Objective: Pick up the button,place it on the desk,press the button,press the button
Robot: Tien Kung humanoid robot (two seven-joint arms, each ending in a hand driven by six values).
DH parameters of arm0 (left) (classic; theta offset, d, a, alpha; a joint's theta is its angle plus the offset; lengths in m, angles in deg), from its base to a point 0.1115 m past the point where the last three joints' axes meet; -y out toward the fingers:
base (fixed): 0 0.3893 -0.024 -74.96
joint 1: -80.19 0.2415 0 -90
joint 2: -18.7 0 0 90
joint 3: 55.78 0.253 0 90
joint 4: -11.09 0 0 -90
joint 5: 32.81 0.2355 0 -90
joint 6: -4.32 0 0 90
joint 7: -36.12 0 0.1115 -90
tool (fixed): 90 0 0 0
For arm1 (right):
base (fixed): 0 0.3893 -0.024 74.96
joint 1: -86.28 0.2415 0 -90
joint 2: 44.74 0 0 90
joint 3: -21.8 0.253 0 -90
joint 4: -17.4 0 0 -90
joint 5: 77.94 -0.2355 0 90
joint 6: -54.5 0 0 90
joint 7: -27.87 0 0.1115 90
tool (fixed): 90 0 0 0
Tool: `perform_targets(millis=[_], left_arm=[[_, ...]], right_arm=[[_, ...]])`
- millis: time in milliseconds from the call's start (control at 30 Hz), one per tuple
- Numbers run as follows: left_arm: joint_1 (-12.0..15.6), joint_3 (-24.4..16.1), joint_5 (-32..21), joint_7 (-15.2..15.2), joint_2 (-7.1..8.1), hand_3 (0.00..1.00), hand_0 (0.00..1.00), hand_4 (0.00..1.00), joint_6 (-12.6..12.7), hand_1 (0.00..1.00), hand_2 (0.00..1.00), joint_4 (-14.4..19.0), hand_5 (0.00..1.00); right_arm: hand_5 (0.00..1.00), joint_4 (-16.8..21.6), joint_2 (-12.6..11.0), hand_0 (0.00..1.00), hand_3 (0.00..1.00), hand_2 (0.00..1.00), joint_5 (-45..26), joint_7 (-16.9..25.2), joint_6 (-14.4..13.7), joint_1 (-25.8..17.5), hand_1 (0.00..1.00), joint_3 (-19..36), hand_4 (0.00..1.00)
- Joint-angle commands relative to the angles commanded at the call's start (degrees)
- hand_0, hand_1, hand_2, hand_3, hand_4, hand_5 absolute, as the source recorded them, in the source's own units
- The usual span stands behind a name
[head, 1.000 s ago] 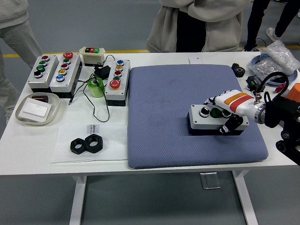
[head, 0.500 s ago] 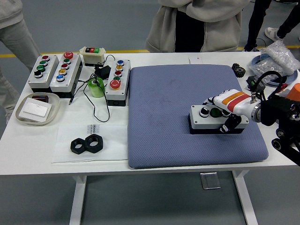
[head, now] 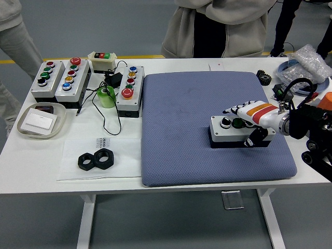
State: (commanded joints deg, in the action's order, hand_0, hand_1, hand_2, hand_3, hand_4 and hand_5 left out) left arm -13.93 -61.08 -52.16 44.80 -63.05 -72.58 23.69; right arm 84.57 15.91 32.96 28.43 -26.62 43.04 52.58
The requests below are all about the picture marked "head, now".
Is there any metal bracket under table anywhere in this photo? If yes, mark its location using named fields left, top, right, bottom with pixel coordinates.
left=221, top=190, right=245, bottom=210

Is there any green tape roll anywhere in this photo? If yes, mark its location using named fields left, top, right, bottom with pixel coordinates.
left=96, top=85, right=117, bottom=109

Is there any dark brown small block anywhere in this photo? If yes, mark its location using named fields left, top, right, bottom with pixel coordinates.
left=34, top=104, right=54, bottom=114

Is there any cream three-button switch box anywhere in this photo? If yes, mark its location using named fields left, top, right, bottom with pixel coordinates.
left=87, top=51, right=118, bottom=75

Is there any clear plastic bag sheet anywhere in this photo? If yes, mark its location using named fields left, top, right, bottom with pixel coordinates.
left=56, top=137, right=142, bottom=182

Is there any blue round plate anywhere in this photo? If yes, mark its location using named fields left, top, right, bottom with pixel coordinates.
left=277, top=60, right=332, bottom=94

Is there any white oval tray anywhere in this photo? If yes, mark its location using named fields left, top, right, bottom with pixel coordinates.
left=17, top=102, right=67, bottom=140

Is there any grey four-button box with selector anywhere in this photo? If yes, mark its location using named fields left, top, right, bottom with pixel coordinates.
left=209, top=114, right=276, bottom=149

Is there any small black hex nut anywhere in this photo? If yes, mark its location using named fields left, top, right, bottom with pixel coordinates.
left=77, top=152, right=97, bottom=171

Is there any large black hex nut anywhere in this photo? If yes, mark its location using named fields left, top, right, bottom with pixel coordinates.
left=92, top=147, right=115, bottom=170

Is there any grey four-button control box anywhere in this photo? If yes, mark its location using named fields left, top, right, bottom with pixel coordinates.
left=30, top=60, right=65, bottom=103

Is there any wide grey five-button control box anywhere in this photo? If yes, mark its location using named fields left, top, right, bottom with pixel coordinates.
left=54, top=57, right=91, bottom=109

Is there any thin black cable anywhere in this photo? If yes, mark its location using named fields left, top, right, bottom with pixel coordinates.
left=75, top=60, right=128, bottom=136

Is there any orange cylinder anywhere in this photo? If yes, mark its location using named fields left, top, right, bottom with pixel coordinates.
left=317, top=92, right=332, bottom=110

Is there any white wall switch plate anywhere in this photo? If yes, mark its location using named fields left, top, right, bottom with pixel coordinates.
left=21, top=107, right=58, bottom=135

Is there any person in light trousers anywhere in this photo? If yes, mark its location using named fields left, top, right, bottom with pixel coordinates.
left=0, top=0, right=44, bottom=138

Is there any narrow grey five-button control box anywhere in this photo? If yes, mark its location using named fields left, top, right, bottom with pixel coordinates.
left=115, top=65, right=145, bottom=119

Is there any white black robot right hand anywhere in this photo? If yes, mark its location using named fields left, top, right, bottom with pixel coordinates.
left=222, top=100, right=285, bottom=148

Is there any blue-grey quilted mat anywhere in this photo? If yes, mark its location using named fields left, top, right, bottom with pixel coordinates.
left=141, top=71, right=298, bottom=187

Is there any black electronic module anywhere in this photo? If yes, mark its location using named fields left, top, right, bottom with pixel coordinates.
left=272, top=83, right=294, bottom=102

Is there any black power adapter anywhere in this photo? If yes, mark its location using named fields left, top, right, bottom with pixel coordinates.
left=103, top=72, right=123, bottom=88

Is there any black gear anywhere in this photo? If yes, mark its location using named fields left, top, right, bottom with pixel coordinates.
left=256, top=69, right=272, bottom=87

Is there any clear bag of washers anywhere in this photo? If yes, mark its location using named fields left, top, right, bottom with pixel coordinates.
left=276, top=44, right=332, bottom=90

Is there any white table leg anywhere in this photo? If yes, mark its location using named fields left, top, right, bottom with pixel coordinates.
left=76, top=193, right=97, bottom=249
left=256, top=188, right=286, bottom=249

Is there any person in dark trousers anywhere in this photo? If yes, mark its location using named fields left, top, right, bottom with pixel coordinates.
left=269, top=0, right=332, bottom=59

